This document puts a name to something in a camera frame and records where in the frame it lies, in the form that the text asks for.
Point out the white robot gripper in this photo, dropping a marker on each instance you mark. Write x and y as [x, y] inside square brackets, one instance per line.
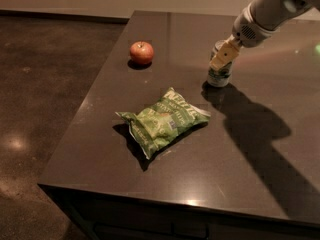
[248, 31]

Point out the green white 7up can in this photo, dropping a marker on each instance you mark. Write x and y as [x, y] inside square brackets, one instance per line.
[221, 77]

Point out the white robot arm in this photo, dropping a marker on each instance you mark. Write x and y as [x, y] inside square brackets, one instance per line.
[285, 10]

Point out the green jalapeno chip bag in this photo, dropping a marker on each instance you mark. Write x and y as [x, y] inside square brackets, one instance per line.
[158, 125]

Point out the red apple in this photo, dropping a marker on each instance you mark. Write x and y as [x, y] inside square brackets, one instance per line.
[141, 53]

